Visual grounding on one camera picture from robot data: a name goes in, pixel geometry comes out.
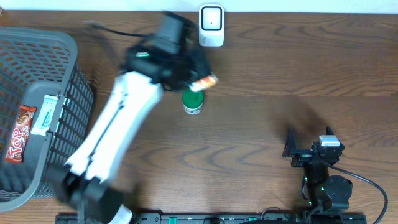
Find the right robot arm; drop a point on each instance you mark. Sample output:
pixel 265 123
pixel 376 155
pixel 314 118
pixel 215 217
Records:
pixel 328 195

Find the white teal snack packet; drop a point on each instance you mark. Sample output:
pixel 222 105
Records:
pixel 44 119

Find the green lidded round jar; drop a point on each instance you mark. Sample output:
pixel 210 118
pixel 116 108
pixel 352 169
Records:
pixel 192 101

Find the orange snack sachet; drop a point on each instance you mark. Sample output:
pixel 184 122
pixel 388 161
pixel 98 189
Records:
pixel 204 83

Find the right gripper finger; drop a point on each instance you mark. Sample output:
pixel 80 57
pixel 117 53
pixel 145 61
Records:
pixel 329 131
pixel 290 145

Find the red Top chocolate bar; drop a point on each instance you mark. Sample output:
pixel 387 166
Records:
pixel 20 134

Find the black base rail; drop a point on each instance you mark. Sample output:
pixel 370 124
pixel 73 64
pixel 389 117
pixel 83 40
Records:
pixel 154 218

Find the white barcode scanner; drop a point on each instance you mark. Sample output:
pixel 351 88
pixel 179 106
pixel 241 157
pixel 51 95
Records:
pixel 211 25

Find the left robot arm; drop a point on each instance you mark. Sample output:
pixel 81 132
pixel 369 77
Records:
pixel 85 180

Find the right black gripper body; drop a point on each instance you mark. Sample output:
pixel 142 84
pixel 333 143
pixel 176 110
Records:
pixel 302 159

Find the grey plastic mesh basket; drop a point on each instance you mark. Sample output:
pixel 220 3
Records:
pixel 35 63

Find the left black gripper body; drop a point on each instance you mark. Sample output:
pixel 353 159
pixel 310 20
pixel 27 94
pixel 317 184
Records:
pixel 193 73

